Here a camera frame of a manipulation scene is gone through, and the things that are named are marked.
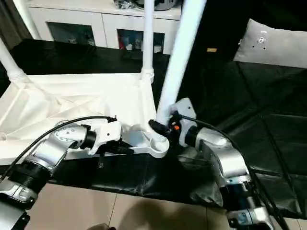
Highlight grey rounded bag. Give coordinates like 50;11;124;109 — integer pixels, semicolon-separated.
153;0;180;12

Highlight dark clutter pile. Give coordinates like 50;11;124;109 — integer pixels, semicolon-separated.
113;0;138;11

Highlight white sideboard with glass doors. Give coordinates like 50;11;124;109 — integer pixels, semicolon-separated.
27;0;183;55

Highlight black left wrist camera cable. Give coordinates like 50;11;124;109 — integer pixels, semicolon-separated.
0;115;118;183

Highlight white plastic table top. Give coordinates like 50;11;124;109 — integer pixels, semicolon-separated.
0;71;172;168

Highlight grey-brown curtain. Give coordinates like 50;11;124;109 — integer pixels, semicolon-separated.
0;0;34;44

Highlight white plastic table leg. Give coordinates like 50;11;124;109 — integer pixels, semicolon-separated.
145;0;209;145
0;37;28;84
141;0;155;80

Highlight grey cushion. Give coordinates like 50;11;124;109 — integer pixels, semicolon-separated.
233;18;307;69

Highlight white door frame post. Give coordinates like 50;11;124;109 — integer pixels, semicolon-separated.
11;0;42;41

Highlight black work mat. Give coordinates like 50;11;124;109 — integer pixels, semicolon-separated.
0;37;307;220

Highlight black furniture with gold label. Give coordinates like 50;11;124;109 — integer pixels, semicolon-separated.
167;0;307;63

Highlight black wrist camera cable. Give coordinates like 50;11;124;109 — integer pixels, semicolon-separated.
0;115;118;183
178;114;289;230

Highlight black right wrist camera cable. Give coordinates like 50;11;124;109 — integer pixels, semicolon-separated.
178;114;289;230

